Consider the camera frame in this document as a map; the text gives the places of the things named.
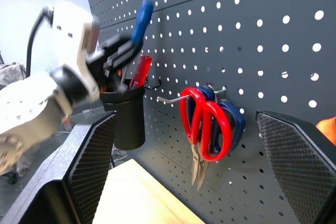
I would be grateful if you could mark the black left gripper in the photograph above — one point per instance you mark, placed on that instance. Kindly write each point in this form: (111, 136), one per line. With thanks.
(99, 61)

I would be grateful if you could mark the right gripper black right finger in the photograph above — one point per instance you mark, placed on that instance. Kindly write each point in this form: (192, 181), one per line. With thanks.
(304, 166)

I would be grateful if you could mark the dark grey pegboard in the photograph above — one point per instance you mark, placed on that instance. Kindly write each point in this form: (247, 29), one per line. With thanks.
(262, 37)

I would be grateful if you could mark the grey cloth heap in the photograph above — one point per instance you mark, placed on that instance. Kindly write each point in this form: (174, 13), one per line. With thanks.
(10, 73)

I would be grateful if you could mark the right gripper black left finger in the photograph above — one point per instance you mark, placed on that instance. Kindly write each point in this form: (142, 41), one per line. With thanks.
(65, 182)

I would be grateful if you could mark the double metal scissors hook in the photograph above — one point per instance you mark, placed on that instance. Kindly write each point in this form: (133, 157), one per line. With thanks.
(170, 100)

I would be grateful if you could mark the black cup holder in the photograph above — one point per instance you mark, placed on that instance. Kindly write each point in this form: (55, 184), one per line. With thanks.
(130, 121)

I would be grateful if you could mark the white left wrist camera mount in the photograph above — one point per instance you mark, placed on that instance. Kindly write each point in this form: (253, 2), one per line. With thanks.
(71, 30)

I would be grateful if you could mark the black cup hook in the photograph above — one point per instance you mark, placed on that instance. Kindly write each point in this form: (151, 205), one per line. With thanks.
(158, 83)

